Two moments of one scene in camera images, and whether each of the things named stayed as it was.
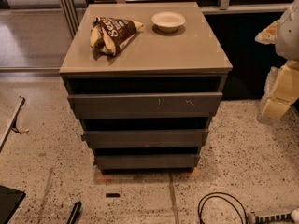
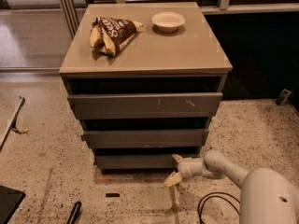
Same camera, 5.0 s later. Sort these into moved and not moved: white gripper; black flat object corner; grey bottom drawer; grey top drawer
Moved: white gripper
Not moved: grey bottom drawer; grey top drawer; black flat object corner
